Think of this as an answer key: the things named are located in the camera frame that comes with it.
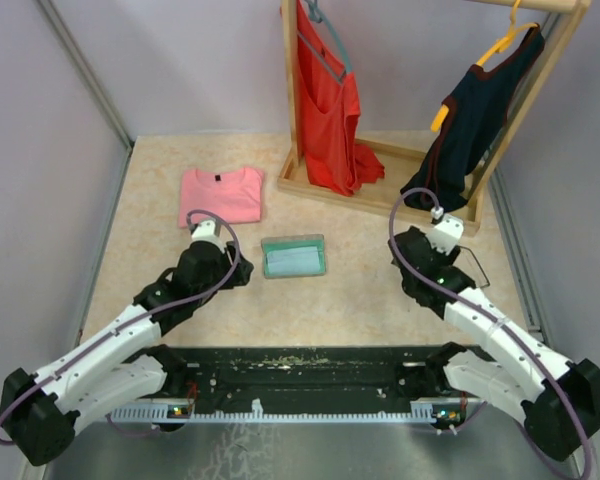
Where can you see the navy tank top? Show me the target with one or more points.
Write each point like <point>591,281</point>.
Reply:
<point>477,110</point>

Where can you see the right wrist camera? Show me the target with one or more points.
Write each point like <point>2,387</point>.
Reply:
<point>446,233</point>

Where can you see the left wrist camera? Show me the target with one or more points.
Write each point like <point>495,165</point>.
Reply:
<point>206,234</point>

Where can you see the yellow hanger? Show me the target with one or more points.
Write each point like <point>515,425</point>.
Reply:
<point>499,47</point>

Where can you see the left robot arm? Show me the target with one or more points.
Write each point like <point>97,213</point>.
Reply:
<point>41,413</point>

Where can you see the pink folded t-shirt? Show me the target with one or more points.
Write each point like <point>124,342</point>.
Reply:
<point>235,196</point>

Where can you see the aluminium frame post left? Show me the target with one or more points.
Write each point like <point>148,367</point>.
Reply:
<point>85,71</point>

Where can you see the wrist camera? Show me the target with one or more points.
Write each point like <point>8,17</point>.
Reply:
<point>206,234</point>
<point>446,233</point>

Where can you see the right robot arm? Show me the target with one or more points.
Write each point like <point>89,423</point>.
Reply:
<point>555,400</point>

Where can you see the red t-shirt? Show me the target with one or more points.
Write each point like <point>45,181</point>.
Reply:
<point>330,108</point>

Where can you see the light blue cleaning cloth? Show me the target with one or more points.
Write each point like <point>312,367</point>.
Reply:
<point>294,261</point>

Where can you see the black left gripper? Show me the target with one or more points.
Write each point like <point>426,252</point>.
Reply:
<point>240,276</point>

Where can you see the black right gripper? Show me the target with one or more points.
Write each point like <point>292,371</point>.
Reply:
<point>442,259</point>

